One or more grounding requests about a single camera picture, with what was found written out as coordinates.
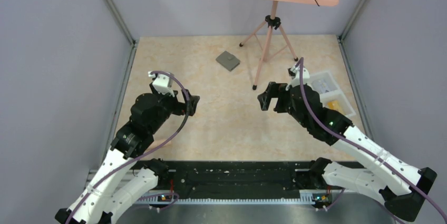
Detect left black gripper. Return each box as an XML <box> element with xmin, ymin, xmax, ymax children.
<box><xmin>149</xmin><ymin>81</ymin><xmax>199</xmax><ymax>133</ymax></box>

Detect grey card holder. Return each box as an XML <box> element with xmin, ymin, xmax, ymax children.
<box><xmin>216</xmin><ymin>51</ymin><xmax>240</xmax><ymax>72</ymax></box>

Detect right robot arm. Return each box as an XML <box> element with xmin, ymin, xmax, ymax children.
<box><xmin>257</xmin><ymin>82</ymin><xmax>438</xmax><ymax>222</ymax></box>

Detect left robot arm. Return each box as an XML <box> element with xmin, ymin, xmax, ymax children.
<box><xmin>55</xmin><ymin>92</ymin><xmax>200</xmax><ymax>223</ymax></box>

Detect silver card in tray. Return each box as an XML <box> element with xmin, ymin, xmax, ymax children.
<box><xmin>312</xmin><ymin>79</ymin><xmax>333</xmax><ymax>94</ymax></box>

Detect gold cards in tray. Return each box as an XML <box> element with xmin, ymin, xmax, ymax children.
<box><xmin>326</xmin><ymin>100</ymin><xmax>346</xmax><ymax>115</ymax></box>

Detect white divided plastic tray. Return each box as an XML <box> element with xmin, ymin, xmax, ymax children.
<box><xmin>308</xmin><ymin>71</ymin><xmax>356</xmax><ymax>118</ymax></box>

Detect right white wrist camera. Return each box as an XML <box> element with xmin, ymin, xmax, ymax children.
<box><xmin>286</xmin><ymin>65</ymin><xmax>310</xmax><ymax>90</ymax></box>

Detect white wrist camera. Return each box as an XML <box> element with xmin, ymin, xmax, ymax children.
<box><xmin>148</xmin><ymin>71</ymin><xmax>175</xmax><ymax>97</ymax></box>
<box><xmin>286</xmin><ymin>65</ymin><xmax>310</xmax><ymax>90</ymax></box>

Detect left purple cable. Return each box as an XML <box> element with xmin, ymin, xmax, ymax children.
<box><xmin>63</xmin><ymin>71</ymin><xmax>191</xmax><ymax>224</ymax></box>

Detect purple cable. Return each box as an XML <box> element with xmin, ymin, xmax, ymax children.
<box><xmin>297</xmin><ymin>57</ymin><xmax>447</xmax><ymax>221</ymax></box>
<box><xmin>63</xmin><ymin>71</ymin><xmax>191</xmax><ymax>224</ymax></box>

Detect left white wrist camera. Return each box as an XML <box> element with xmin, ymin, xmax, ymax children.
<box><xmin>148</xmin><ymin>71</ymin><xmax>175</xmax><ymax>97</ymax></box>

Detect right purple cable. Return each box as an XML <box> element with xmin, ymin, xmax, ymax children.
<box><xmin>297</xmin><ymin>57</ymin><xmax>447</xmax><ymax>221</ymax></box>

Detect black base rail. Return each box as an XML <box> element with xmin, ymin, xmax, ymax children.
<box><xmin>149</xmin><ymin>160</ymin><xmax>338</xmax><ymax>204</ymax></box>

